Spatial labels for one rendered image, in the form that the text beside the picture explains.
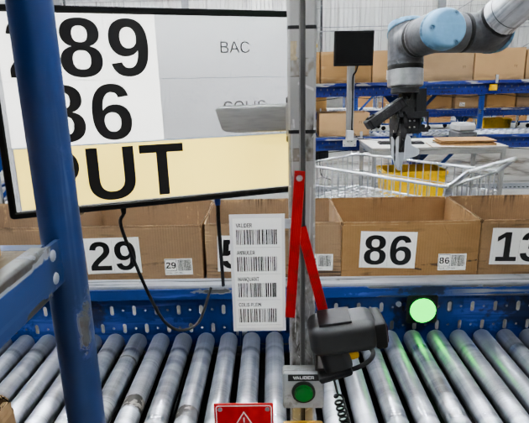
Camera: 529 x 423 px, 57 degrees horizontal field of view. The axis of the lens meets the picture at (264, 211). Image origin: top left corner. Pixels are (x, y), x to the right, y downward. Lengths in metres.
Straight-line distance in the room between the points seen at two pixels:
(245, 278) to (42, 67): 0.52
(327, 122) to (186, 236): 4.37
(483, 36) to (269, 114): 0.64
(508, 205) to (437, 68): 4.40
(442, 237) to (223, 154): 0.82
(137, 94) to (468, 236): 1.02
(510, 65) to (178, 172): 5.83
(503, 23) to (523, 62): 5.23
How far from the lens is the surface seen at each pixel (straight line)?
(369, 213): 1.70
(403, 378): 1.28
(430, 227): 1.45
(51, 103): 0.34
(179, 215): 1.70
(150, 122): 0.79
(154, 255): 1.44
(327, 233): 1.39
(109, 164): 0.79
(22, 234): 1.55
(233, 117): 0.81
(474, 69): 6.29
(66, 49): 0.80
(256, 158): 0.83
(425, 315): 1.46
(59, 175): 0.34
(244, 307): 0.80
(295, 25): 0.72
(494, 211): 1.83
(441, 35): 1.22
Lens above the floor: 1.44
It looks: 15 degrees down
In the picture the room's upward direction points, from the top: 1 degrees counter-clockwise
